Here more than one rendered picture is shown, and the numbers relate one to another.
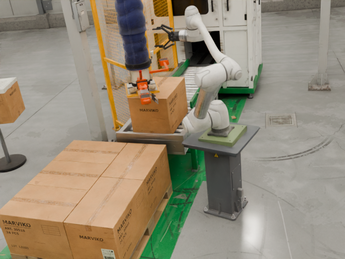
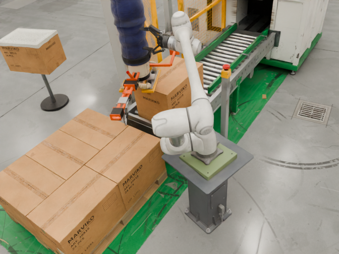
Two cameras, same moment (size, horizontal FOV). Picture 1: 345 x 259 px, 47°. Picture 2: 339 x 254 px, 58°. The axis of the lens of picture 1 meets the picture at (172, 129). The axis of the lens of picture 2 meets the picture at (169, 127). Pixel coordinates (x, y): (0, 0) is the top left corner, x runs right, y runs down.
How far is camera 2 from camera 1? 1.58 m
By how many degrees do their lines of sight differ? 22
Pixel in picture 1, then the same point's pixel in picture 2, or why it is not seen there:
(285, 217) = (261, 247)
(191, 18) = (176, 30)
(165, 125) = not seen: hidden behind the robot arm
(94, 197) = (65, 191)
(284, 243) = not seen: outside the picture
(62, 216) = (29, 208)
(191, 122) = (166, 145)
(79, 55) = (110, 18)
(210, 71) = (167, 122)
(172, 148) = not seen: hidden behind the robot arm
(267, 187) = (259, 201)
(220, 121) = (203, 148)
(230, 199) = (207, 215)
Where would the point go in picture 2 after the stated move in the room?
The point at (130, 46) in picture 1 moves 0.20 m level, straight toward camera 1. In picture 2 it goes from (122, 39) to (114, 52)
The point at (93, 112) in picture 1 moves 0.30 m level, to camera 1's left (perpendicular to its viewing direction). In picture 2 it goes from (122, 73) to (101, 72)
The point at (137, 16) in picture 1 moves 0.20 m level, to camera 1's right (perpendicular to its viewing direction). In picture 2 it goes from (129, 7) to (157, 7)
